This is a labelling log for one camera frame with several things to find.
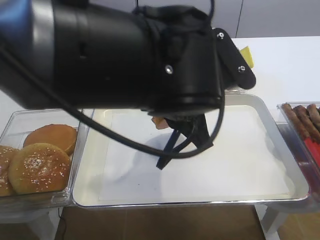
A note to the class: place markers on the white table leg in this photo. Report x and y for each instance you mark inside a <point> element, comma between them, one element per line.
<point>270,221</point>

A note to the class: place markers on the sesame bun top right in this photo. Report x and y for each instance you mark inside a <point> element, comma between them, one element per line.
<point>39,168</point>

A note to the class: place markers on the white parchment paper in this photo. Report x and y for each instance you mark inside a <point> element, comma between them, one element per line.
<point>242,164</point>

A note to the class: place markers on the brown meat patty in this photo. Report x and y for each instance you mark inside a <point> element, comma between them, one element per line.
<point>298,125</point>
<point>304,117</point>
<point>314,115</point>

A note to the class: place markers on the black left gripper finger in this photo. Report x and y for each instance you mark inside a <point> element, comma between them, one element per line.
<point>163,161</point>

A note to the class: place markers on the plain bun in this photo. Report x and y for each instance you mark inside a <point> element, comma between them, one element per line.
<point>160,123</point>
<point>59,135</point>

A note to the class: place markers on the clear plastic bun container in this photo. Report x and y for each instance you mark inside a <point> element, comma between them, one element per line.
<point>19,126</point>

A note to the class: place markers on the sesame bun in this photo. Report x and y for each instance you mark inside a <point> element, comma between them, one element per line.
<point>7,153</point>
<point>39,168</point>

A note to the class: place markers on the clear plastic patty container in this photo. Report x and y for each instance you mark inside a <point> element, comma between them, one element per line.
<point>308,167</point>

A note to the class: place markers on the sesame bun top left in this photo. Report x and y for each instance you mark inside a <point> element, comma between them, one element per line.
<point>7,153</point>

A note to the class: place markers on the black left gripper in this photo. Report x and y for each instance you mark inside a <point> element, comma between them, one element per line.
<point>194,64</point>

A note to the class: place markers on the white metal tray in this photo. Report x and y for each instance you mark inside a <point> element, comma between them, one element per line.
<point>89,177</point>

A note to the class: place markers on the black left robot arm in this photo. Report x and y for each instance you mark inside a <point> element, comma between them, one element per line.
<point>72,54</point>

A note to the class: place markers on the yellow cheese slice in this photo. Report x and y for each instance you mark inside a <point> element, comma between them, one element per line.
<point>247,56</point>

